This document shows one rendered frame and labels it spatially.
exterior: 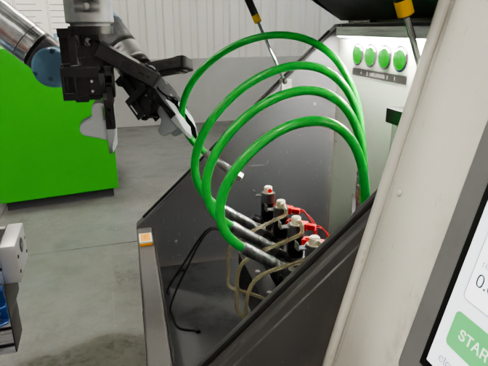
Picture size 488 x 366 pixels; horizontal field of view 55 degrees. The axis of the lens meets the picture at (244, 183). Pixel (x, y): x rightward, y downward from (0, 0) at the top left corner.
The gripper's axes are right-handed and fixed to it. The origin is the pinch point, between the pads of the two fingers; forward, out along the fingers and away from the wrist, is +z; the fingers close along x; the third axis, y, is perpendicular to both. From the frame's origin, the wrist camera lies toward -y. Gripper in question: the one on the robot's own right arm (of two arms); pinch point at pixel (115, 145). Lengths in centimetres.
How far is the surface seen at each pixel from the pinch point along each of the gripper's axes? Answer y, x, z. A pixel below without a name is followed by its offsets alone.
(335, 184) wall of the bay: -56, -28, 21
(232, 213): -19.0, 9.0, 11.4
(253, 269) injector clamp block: -24.5, 2.8, 26.4
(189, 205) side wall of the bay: -16.3, -31.0, 24.6
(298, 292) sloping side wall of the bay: -21.8, 34.9, 12.2
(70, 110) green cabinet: 43, -322, 44
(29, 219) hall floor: 81, -290, 124
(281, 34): -32.4, -5.6, -18.4
